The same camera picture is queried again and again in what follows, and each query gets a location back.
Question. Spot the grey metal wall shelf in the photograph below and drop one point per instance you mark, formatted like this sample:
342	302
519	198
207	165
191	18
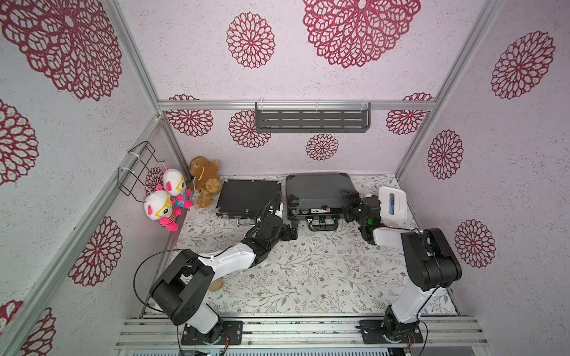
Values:
311	121

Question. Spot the white tissue box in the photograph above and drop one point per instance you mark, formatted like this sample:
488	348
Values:
393	206

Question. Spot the grey poker case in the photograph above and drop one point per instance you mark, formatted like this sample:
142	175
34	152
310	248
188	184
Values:
317	199

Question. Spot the floral table mat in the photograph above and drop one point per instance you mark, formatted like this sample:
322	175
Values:
334	272

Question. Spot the aluminium mounting rail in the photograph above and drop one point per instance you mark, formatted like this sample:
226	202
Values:
295	332

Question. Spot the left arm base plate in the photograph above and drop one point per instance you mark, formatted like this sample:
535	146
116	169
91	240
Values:
224	332

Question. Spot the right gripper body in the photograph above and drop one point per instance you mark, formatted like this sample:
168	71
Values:
354	208

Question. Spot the lower pink white plush doll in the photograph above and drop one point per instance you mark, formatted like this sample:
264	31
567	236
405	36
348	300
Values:
158	207

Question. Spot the brown teddy bear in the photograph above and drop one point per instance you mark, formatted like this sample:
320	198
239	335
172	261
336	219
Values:
206	182

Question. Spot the pink white plush doll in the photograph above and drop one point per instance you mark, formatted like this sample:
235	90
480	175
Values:
158	207
173	182

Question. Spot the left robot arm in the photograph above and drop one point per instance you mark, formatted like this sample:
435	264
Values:
181	289

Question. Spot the upper pink white plush doll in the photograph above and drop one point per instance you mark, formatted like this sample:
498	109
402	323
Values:
173	182

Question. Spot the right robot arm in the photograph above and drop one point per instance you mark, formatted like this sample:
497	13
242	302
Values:
429	260

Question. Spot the black wire wall basket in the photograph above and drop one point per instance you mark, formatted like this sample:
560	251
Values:
131	178

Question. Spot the black poker case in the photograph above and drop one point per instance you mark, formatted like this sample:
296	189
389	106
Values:
245	199

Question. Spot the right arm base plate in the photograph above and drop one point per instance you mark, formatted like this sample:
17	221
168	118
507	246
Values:
379	331

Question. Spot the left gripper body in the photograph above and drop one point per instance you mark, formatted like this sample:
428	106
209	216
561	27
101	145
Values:
285	234

